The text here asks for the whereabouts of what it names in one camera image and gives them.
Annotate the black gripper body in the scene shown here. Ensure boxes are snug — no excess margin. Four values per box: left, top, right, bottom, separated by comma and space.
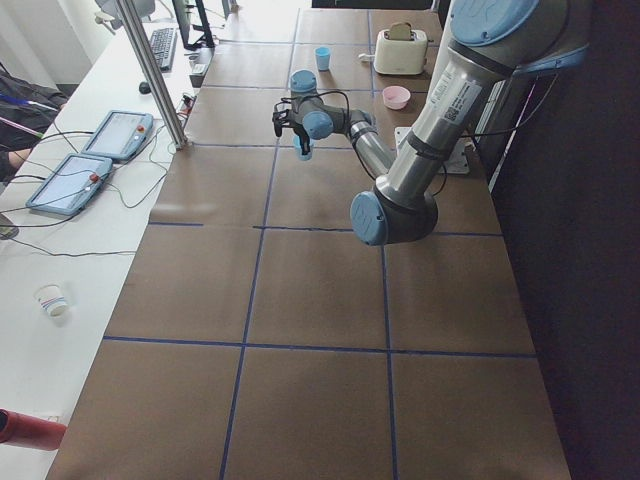
291, 121, 307, 141

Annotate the blue cup carried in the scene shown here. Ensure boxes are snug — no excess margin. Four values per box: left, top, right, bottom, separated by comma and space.
293, 135, 314, 161

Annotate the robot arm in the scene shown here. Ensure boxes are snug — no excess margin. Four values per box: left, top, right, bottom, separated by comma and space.
272, 1, 592, 246

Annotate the blue cup near toaster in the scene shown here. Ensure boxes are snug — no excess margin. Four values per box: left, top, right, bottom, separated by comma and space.
314, 46, 331, 72

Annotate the pink bowl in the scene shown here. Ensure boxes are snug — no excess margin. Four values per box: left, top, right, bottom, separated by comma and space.
382, 85, 411, 110

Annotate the cream toaster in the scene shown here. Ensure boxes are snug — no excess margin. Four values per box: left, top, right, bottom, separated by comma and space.
373, 29, 428, 75

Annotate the small grey box device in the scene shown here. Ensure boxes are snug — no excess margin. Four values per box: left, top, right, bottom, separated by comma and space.
189, 57, 211, 89

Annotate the toast slice in toaster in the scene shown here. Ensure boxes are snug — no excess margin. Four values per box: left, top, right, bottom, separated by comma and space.
387, 22, 412, 41

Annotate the black computer mouse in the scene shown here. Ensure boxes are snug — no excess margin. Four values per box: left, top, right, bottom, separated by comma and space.
138, 81, 151, 95

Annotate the black keyboard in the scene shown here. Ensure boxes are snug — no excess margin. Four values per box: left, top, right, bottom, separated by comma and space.
149, 27, 177, 72

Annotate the black monitor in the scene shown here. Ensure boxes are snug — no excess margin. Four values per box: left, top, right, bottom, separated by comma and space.
172, 0, 215, 51

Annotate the far teach pendant tablet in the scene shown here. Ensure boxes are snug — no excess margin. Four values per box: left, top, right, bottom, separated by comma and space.
82, 110, 154, 163

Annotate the teach pendant tablet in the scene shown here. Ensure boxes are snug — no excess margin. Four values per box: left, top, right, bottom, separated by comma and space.
25, 154, 113, 217
82, 110, 154, 163

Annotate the near teach pendant tablet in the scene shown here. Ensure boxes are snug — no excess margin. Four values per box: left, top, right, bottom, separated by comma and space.
25, 154, 113, 217

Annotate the person in dark clothes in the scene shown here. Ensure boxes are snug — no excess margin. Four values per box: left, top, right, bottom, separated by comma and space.
1, 68, 68, 182

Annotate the white paper cup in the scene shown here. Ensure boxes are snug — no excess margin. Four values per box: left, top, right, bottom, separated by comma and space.
34, 284, 69, 318

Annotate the red bottle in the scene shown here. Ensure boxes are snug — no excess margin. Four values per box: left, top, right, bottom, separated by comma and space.
1, 409, 67, 451

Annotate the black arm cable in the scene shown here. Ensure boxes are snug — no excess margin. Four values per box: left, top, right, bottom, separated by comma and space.
279, 88, 536, 196

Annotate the aluminium frame post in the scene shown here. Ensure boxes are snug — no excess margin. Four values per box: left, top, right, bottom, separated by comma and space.
115, 0, 188, 151

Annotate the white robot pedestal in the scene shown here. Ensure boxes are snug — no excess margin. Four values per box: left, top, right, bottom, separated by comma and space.
415, 1, 470, 174

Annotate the black pendant cable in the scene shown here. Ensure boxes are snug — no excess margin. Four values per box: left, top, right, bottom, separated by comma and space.
0, 119, 174, 257

